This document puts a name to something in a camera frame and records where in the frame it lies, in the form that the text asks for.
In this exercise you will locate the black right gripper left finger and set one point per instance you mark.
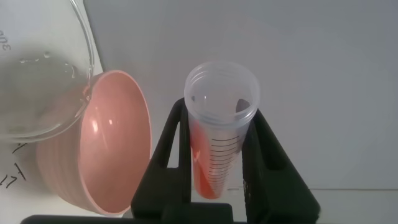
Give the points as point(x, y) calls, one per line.
point(155, 193)

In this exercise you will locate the pink bowl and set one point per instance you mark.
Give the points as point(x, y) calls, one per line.
point(115, 149)

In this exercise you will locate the test tube with red pigment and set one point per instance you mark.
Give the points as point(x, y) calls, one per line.
point(214, 168)

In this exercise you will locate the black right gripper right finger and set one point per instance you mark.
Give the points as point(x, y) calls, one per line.
point(273, 193)

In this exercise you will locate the clear glass beaker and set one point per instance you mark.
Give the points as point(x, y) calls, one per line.
point(37, 93)

